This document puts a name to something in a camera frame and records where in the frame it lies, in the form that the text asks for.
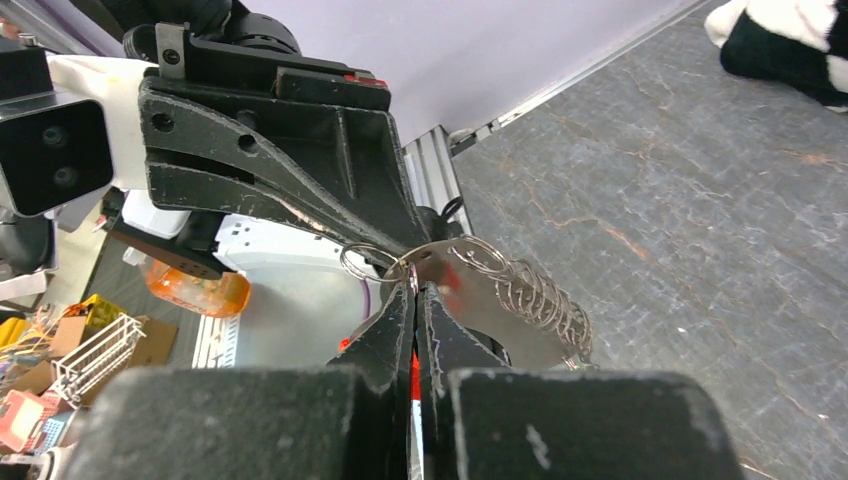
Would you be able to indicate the orange juice bottle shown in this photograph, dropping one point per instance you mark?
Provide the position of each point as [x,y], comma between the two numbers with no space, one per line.
[221,298]

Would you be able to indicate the white wire basket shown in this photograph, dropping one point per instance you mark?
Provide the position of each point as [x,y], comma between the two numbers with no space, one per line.
[89,366]

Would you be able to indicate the black white checkered pillow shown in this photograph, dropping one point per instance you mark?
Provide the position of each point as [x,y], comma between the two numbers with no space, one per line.
[802,44]

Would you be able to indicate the red tagged key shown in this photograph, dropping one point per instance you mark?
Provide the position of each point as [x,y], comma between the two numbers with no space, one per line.
[414,378]

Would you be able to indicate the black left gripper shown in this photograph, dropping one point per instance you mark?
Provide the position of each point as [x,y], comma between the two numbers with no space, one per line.
[285,138]

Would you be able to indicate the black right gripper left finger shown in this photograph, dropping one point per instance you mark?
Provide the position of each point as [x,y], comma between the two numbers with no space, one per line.
[349,419]

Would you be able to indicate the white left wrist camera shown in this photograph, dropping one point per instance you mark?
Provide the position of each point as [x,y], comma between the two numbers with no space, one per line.
[70,126]

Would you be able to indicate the silver keyring with red tool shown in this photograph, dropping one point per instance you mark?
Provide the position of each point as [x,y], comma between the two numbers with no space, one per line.
[459,304]

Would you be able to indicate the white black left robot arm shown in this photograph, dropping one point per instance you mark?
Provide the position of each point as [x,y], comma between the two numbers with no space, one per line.
[26,242]

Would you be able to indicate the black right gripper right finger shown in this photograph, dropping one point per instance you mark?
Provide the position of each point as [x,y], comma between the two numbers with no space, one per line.
[484,420]

